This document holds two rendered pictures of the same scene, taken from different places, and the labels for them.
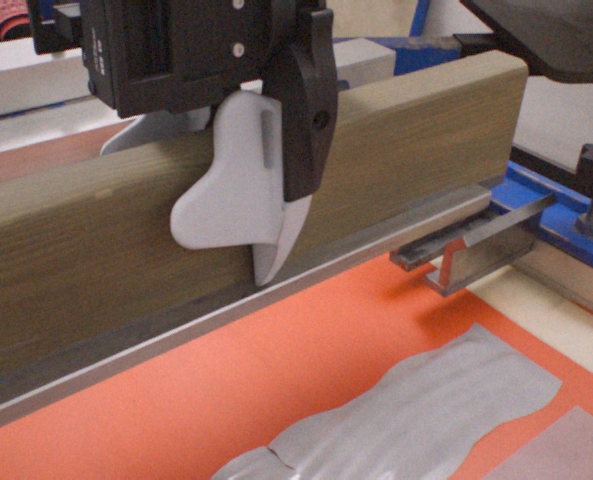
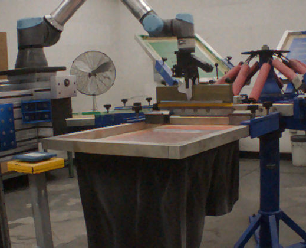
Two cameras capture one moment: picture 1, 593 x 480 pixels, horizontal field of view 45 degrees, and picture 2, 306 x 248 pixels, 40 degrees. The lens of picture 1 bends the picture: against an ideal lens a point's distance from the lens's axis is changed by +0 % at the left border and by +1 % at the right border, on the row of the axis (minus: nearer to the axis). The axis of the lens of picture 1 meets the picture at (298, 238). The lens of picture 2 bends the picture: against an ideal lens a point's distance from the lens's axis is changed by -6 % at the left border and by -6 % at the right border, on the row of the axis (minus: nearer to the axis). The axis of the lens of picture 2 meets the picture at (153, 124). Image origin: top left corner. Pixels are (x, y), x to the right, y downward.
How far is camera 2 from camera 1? 176 cm
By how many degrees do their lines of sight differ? 75
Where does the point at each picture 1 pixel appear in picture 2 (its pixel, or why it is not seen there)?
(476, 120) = (220, 90)
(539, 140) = not seen: outside the picture
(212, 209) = (181, 88)
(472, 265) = (233, 120)
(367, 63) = (281, 105)
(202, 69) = (180, 75)
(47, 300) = (171, 94)
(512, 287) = not seen: hidden behind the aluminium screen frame
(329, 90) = (186, 77)
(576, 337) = not seen: hidden behind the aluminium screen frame
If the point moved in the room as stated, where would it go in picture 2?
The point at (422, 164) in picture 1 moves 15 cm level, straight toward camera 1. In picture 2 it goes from (212, 94) to (175, 96)
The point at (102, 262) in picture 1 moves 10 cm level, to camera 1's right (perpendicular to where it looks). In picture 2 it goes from (175, 92) to (183, 93)
